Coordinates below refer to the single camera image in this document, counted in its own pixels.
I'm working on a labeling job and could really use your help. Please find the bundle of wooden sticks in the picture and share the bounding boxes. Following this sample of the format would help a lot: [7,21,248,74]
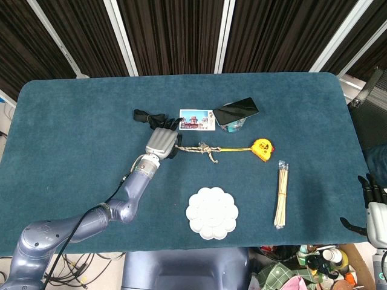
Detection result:
[273,159,290,230]

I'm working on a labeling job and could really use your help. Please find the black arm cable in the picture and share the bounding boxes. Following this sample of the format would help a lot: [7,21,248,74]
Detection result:
[41,158,143,290]

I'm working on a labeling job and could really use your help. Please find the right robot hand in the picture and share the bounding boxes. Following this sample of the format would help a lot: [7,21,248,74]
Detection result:
[339,173,387,249]

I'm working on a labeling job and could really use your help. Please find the blue table cloth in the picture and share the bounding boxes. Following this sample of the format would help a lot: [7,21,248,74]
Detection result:
[0,71,372,257]

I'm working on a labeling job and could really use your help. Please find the braided rope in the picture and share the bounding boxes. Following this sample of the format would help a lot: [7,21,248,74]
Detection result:
[174,141,253,165]

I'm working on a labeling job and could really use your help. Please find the box of assorted clutter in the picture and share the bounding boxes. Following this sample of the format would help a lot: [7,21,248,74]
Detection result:
[248,243,376,290]

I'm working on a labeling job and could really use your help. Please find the black smartphone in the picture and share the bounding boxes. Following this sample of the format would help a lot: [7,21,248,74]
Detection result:
[212,97,260,126]

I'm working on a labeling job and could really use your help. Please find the floor cables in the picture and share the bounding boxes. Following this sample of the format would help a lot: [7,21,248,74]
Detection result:
[0,251,126,290]

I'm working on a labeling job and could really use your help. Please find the yellow tape measure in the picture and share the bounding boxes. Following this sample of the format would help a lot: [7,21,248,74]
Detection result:
[250,138,275,163]

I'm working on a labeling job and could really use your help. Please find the black cloth bundle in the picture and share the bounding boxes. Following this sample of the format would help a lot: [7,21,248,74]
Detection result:
[133,109,169,131]

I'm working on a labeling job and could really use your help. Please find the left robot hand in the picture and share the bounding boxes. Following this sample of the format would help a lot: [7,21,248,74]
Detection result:
[145,118,184,160]

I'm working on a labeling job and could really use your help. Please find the picture postcard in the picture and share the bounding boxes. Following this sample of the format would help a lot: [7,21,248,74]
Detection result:
[178,109,216,131]

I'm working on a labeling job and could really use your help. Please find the clear plastic container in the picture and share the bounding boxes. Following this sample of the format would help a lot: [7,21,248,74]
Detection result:
[218,118,247,134]

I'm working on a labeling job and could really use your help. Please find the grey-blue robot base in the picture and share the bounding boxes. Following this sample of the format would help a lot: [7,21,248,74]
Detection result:
[120,247,251,290]

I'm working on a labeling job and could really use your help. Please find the white flower-shaped palette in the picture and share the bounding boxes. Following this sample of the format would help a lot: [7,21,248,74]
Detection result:
[185,186,239,241]

